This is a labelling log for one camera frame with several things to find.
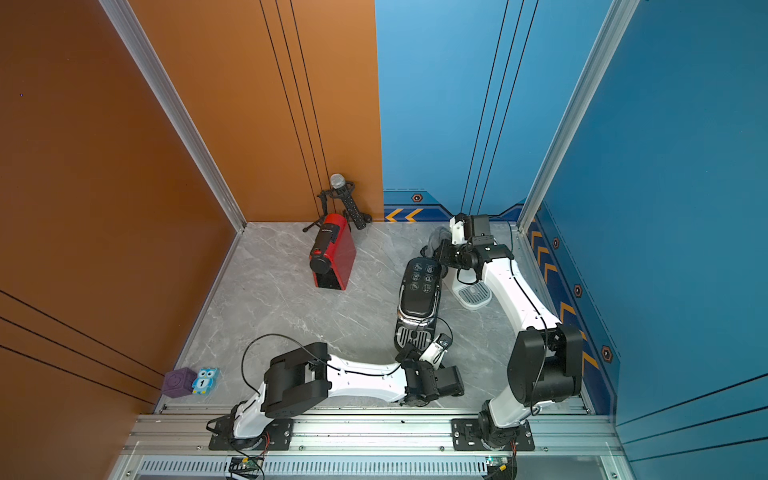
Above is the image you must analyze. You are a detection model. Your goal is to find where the right green circuit board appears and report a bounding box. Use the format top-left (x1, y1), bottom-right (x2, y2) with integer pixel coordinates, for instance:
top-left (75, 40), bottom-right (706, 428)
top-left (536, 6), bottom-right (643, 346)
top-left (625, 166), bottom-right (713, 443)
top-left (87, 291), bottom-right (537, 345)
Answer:
top-left (483, 457), bottom-right (518, 480)

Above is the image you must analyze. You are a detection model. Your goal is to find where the black coffee machine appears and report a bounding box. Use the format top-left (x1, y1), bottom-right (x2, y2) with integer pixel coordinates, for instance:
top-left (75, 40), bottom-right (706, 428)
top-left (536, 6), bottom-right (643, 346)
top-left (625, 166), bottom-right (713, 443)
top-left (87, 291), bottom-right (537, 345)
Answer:
top-left (394, 257), bottom-right (441, 352)

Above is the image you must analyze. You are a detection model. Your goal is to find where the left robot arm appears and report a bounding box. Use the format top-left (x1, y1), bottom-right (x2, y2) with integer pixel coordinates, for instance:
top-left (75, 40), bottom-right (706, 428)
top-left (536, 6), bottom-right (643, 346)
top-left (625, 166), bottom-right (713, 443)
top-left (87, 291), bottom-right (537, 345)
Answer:
top-left (231, 342), bottom-right (465, 440)

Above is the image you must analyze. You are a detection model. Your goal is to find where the red coffee machine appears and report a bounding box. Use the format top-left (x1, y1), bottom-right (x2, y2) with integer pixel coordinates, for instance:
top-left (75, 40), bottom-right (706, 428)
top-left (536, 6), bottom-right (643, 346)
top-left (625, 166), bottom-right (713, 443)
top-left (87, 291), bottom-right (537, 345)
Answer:
top-left (309, 214), bottom-right (357, 290)

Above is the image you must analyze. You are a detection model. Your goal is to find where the purple toy cube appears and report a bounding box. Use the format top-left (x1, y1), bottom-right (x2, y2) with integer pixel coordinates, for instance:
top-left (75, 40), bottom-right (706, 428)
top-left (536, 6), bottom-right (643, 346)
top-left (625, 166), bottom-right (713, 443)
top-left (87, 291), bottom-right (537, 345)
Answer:
top-left (161, 367), bottom-right (198, 398)

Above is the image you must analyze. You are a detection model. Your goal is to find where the aluminium front rail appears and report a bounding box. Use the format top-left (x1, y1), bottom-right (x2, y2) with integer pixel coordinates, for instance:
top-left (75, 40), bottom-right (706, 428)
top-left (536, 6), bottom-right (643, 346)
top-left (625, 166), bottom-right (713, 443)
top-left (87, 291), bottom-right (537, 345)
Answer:
top-left (122, 409), bottom-right (623, 457)

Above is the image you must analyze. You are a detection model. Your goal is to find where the white coffee machine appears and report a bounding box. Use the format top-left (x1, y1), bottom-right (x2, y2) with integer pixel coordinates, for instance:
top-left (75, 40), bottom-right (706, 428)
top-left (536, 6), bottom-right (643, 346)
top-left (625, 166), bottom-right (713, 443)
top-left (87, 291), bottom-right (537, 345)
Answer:
top-left (445, 268), bottom-right (493, 311)

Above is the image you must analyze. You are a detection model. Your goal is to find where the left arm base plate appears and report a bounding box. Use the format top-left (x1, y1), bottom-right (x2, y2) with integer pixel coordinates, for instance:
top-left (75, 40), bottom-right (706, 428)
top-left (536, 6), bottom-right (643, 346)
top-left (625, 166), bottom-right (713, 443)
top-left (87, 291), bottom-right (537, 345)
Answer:
top-left (205, 416), bottom-right (294, 453)

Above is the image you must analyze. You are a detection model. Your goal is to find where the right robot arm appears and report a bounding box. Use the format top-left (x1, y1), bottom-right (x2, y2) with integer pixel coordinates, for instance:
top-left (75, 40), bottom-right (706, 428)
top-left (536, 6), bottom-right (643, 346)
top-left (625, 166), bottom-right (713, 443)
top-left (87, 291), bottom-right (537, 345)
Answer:
top-left (433, 239), bottom-right (583, 449)

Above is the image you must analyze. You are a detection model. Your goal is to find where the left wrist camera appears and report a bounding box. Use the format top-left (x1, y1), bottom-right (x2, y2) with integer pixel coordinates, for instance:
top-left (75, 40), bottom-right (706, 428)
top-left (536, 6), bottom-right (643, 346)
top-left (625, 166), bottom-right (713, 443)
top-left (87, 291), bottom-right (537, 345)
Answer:
top-left (419, 333), bottom-right (453, 369)

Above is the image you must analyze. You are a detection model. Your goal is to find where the blue owl toy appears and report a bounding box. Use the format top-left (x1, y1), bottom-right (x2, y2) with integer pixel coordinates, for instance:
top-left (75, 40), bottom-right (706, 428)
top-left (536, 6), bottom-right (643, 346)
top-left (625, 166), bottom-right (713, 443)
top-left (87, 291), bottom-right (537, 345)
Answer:
top-left (192, 367), bottom-right (220, 396)

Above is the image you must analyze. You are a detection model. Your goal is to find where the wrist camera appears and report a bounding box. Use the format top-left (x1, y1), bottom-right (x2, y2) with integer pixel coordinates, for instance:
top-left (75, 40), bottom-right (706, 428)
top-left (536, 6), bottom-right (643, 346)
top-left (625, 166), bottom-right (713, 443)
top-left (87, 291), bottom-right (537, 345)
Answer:
top-left (449, 213), bottom-right (495, 246)
top-left (419, 333), bottom-right (453, 369)

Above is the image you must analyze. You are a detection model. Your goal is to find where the left green circuit board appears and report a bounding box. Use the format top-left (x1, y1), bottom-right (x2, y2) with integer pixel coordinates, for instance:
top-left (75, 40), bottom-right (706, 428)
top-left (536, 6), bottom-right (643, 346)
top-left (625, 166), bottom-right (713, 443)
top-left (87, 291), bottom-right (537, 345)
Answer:
top-left (225, 456), bottom-right (266, 480)

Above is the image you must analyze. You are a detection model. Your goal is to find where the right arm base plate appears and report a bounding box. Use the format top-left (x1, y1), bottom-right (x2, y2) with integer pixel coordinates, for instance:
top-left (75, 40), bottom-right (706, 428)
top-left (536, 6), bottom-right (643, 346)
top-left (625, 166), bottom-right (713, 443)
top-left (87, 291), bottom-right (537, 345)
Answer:
top-left (450, 418), bottom-right (535, 452)

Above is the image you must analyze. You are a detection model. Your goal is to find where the microphone on black tripod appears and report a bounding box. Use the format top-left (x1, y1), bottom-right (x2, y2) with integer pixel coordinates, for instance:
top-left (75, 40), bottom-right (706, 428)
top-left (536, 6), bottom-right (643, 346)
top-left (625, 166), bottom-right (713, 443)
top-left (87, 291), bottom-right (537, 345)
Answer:
top-left (302, 173), bottom-right (373, 233)

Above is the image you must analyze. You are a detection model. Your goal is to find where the green circuit board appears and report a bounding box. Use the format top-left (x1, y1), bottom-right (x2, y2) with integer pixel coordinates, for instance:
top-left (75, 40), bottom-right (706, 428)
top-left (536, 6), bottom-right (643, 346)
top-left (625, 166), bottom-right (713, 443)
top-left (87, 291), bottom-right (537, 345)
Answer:
top-left (225, 456), bottom-right (266, 480)
top-left (483, 457), bottom-right (518, 480)

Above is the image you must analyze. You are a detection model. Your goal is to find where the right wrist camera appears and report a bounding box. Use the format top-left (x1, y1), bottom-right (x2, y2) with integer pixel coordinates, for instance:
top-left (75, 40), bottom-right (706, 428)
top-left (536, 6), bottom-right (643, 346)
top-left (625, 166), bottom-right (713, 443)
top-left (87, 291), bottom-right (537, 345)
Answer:
top-left (449, 213), bottom-right (495, 246)

